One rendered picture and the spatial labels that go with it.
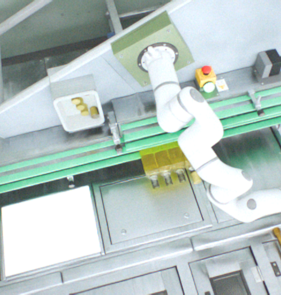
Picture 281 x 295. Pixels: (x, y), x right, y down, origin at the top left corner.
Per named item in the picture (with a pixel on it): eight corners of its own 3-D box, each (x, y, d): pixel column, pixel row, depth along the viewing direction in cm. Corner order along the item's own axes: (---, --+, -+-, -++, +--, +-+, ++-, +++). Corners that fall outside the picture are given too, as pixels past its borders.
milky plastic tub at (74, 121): (63, 117, 169) (66, 133, 164) (49, 83, 150) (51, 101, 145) (101, 108, 170) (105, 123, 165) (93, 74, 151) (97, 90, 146)
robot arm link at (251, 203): (270, 163, 135) (241, 181, 146) (227, 167, 123) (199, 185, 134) (290, 207, 129) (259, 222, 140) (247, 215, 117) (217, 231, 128)
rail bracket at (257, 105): (244, 93, 166) (256, 118, 159) (247, 82, 159) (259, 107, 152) (253, 91, 166) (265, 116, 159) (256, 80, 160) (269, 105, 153)
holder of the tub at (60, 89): (66, 123, 174) (68, 136, 170) (49, 83, 150) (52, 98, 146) (103, 113, 175) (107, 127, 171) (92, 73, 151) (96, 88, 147)
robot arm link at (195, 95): (190, 173, 125) (225, 148, 115) (150, 114, 130) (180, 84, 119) (205, 165, 132) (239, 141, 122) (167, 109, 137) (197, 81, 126)
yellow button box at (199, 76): (194, 79, 169) (199, 91, 165) (195, 67, 163) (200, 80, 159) (209, 75, 170) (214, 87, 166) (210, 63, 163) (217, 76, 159)
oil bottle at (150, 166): (135, 141, 176) (147, 182, 165) (134, 135, 171) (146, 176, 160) (148, 138, 176) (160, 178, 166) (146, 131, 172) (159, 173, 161)
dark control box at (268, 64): (254, 64, 171) (261, 78, 167) (257, 52, 164) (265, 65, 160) (272, 60, 171) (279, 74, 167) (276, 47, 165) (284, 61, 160)
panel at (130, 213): (0, 208, 177) (4, 282, 160) (-3, 205, 175) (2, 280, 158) (188, 161, 183) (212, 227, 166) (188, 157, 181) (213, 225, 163)
